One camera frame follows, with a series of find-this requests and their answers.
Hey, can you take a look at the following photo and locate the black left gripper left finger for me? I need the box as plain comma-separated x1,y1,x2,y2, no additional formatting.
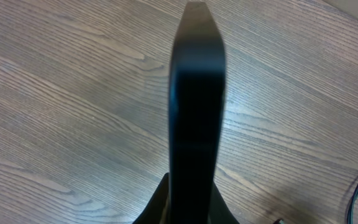
133,173,169,224

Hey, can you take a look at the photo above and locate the Samsung Galaxy smartphone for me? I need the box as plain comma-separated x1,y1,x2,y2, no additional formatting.
168,1,226,223

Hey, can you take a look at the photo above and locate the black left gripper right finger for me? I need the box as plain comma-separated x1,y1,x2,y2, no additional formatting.
208,184,239,224

